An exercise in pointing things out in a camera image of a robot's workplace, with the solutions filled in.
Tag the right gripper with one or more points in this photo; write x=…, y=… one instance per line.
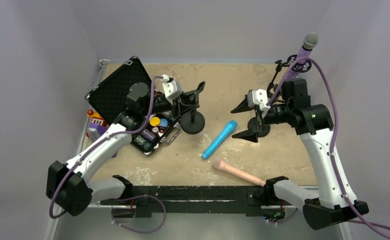
x=257, y=117

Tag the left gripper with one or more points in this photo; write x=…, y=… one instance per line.
x=186, y=100

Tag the blue microphone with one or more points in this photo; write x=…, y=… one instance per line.
x=228, y=129

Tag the black round-base stand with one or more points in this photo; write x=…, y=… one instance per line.
x=264, y=130
x=191, y=120

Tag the purple glitter microphone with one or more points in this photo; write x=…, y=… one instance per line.
x=302, y=66

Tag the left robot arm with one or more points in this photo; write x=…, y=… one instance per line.
x=69, y=184

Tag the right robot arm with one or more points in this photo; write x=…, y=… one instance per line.
x=335, y=201

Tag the blue blind button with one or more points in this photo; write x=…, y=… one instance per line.
x=163, y=123

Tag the yellow round chip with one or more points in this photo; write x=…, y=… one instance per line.
x=155, y=121

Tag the pink microphone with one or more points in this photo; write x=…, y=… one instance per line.
x=223, y=166

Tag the black poker chip case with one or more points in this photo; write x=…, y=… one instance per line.
x=124, y=97

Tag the purple toy box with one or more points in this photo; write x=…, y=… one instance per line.
x=97, y=125

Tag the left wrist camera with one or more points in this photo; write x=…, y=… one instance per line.
x=171, y=88

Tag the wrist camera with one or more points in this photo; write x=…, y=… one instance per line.
x=258, y=98
x=171, y=88

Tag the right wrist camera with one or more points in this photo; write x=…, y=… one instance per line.
x=258, y=98

